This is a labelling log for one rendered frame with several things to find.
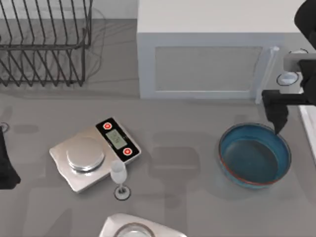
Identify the blue bowl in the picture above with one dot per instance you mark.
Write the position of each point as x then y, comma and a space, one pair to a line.
254, 158

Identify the pale microwave oven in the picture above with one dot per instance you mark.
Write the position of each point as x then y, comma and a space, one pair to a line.
212, 17

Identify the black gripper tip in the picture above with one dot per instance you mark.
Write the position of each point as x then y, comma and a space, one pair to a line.
6, 163

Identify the pale round microwave knob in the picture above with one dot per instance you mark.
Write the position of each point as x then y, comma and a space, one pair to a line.
297, 52
287, 79

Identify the silver kitchen scale black panel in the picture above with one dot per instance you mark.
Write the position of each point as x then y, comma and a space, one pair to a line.
84, 153

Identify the clear wine glass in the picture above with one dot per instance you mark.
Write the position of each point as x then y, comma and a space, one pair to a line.
118, 172

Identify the white rectangular block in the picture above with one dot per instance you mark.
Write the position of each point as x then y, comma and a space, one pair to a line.
309, 128

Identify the pale microwave door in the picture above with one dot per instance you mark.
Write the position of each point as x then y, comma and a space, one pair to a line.
148, 66

